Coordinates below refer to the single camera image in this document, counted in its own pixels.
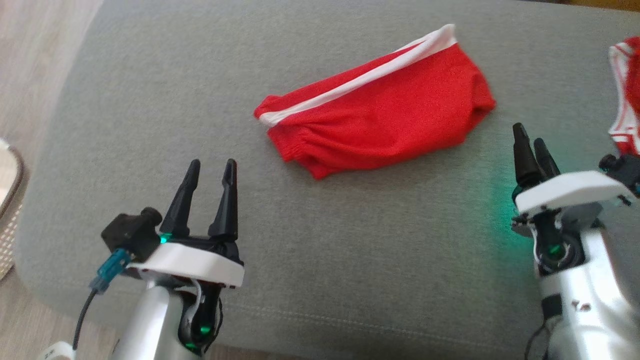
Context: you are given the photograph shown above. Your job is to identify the black left camera cable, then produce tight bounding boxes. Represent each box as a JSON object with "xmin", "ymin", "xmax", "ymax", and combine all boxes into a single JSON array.
[{"xmin": 72, "ymin": 289, "xmax": 99, "ymax": 351}]

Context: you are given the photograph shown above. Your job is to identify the red white striped garment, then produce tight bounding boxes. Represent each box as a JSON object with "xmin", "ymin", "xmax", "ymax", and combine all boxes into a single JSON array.
[{"xmin": 607, "ymin": 36, "xmax": 640, "ymax": 157}]

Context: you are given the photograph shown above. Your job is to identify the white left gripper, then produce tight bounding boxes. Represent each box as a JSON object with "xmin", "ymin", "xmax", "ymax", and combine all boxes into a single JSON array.
[{"xmin": 125, "ymin": 158, "xmax": 246, "ymax": 289}]

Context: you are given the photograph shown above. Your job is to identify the red shorts with white stripe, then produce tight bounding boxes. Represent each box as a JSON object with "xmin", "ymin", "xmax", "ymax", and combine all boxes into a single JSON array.
[{"xmin": 253, "ymin": 23, "xmax": 497, "ymax": 180}]

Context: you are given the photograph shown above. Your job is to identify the teal cable connector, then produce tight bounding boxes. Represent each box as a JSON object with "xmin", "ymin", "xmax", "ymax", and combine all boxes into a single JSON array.
[{"xmin": 89, "ymin": 248, "xmax": 132, "ymax": 294}]

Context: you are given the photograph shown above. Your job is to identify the white cable label tag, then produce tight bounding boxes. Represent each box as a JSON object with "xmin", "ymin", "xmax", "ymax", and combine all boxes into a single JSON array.
[{"xmin": 37, "ymin": 341, "xmax": 77, "ymax": 360}]

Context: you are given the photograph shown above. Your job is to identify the white laundry basket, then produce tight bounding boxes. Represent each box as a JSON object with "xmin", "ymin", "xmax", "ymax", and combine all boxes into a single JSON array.
[{"xmin": 0, "ymin": 137, "xmax": 26, "ymax": 282}]

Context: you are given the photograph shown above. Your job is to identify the large grey sofa chaise cushion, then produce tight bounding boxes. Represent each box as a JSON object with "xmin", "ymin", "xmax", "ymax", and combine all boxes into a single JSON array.
[{"xmin": 14, "ymin": 0, "xmax": 640, "ymax": 360}]

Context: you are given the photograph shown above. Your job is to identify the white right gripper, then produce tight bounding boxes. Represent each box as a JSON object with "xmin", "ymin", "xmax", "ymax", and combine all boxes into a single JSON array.
[{"xmin": 510, "ymin": 122, "xmax": 638, "ymax": 237}]

